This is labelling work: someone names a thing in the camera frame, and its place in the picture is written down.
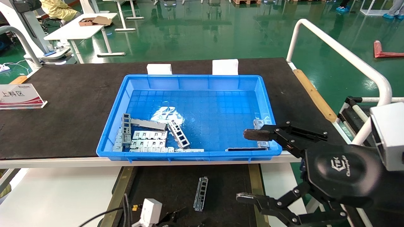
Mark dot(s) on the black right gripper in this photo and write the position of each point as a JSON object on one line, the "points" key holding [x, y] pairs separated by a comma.
{"points": [[344, 173]]}

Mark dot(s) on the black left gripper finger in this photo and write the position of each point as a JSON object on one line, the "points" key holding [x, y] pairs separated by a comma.
{"points": [[172, 217]]}

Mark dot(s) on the long perforated metal bracket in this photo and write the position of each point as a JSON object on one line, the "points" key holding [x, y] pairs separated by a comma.
{"points": [[201, 192]]}

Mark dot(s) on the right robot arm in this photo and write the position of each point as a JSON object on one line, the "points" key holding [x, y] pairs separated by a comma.
{"points": [[391, 195]]}

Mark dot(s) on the black container with brass edges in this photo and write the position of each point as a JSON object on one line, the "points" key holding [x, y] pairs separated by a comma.
{"points": [[176, 186]]}

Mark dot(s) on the flat notched metal plate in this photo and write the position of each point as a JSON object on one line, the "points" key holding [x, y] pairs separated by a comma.
{"points": [[259, 123]]}

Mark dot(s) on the long thin metal strip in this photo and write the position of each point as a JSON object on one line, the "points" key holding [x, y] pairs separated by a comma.
{"points": [[176, 150]]}

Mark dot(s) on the flat slotted metal plate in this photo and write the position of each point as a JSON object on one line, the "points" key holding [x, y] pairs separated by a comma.
{"points": [[150, 138]]}

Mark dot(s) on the wooden edge strip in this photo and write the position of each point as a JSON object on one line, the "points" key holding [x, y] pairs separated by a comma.
{"points": [[314, 94]]}

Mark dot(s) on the clear plastic bag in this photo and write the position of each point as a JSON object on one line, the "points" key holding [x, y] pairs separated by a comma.
{"points": [[167, 114]]}

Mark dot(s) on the blue plastic bin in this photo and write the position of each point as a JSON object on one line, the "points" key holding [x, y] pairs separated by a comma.
{"points": [[202, 94]]}

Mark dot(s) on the white foam block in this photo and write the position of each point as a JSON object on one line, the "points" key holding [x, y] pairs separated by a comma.
{"points": [[159, 69], [225, 66]]}

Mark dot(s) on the white tubular railing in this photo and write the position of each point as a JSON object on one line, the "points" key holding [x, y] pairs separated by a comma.
{"points": [[341, 52]]}

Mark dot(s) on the black table mat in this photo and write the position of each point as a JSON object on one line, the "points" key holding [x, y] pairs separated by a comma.
{"points": [[79, 85]]}

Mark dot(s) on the red object on floor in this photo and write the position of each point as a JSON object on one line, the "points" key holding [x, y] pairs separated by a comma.
{"points": [[383, 53]]}

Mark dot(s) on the acrylic sign with red print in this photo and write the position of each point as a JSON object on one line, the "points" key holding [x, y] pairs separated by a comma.
{"points": [[19, 96]]}

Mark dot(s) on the person in light trousers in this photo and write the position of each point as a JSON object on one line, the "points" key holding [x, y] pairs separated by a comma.
{"points": [[394, 8]]}

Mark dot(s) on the white background table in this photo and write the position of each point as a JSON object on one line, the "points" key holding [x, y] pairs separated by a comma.
{"points": [[75, 30]]}

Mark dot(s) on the open cardboard box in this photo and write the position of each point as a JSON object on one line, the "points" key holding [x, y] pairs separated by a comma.
{"points": [[94, 21]]}

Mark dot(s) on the white power strip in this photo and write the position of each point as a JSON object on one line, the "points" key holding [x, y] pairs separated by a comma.
{"points": [[3, 67]]}

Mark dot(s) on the grey tubular railing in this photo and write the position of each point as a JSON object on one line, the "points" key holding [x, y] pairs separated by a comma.
{"points": [[23, 41]]}

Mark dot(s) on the person in yellow top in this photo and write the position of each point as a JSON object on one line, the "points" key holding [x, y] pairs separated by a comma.
{"points": [[60, 9]]}

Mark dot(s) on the white machine stand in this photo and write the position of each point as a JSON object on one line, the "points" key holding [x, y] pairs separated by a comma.
{"points": [[25, 22]]}

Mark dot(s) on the short perforated metal bracket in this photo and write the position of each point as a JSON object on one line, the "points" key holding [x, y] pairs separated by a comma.
{"points": [[178, 134]]}

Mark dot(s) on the small stacked metal bracket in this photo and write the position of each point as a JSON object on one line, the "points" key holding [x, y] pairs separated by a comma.
{"points": [[119, 142]]}

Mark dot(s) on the black roller frame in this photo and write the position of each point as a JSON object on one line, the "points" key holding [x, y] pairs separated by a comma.
{"points": [[350, 113]]}

